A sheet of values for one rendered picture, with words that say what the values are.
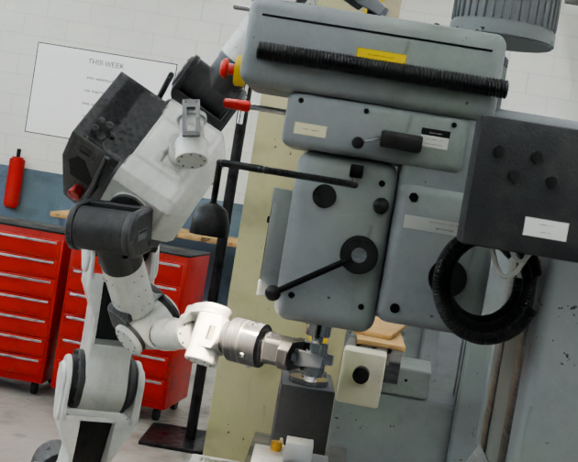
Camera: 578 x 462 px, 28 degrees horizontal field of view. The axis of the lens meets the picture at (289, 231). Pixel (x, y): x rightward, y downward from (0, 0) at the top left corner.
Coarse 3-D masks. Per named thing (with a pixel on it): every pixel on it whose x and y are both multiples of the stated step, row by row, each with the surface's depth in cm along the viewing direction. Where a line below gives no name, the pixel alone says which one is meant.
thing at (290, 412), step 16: (288, 384) 254; (304, 384) 256; (320, 384) 257; (288, 400) 254; (304, 400) 254; (320, 400) 254; (288, 416) 254; (304, 416) 255; (320, 416) 255; (272, 432) 263; (288, 432) 255; (304, 432) 255; (320, 432) 255; (320, 448) 255
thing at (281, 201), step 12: (276, 192) 220; (288, 192) 220; (276, 204) 220; (288, 204) 220; (276, 216) 220; (288, 216) 220; (276, 228) 220; (276, 240) 220; (264, 252) 221; (276, 252) 220; (264, 264) 221; (276, 264) 220; (264, 276) 221; (276, 276) 221; (264, 288) 221
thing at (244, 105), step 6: (228, 102) 231; (234, 102) 231; (240, 102) 230; (246, 102) 230; (234, 108) 231; (240, 108) 231; (246, 108) 230; (252, 108) 231; (258, 108) 231; (264, 108) 231; (270, 108) 231; (276, 108) 231; (282, 114) 231
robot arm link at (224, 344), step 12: (204, 312) 230; (204, 324) 229; (216, 324) 228; (228, 324) 227; (240, 324) 226; (192, 336) 230; (204, 336) 228; (216, 336) 227; (228, 336) 225; (192, 348) 228; (204, 348) 228; (216, 348) 228; (228, 348) 225; (192, 360) 231; (204, 360) 227; (216, 360) 229; (228, 360) 229
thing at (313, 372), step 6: (306, 348) 221; (312, 348) 221; (318, 348) 220; (318, 354) 221; (324, 354) 221; (324, 360) 222; (324, 366) 222; (300, 372) 222; (306, 372) 221; (312, 372) 221; (318, 372) 221
